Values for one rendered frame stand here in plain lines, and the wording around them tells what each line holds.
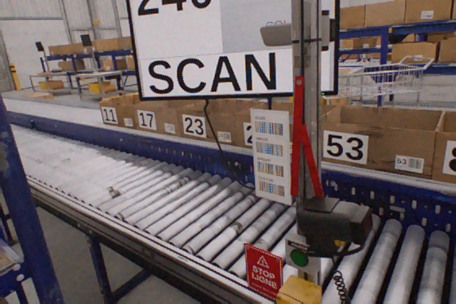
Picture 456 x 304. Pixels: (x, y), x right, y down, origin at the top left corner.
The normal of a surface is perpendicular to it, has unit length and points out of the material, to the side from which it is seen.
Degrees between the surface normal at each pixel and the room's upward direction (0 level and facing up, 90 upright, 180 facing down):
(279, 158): 90
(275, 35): 90
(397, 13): 90
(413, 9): 90
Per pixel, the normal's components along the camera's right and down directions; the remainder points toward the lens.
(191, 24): -0.30, 0.24
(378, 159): -0.60, 0.30
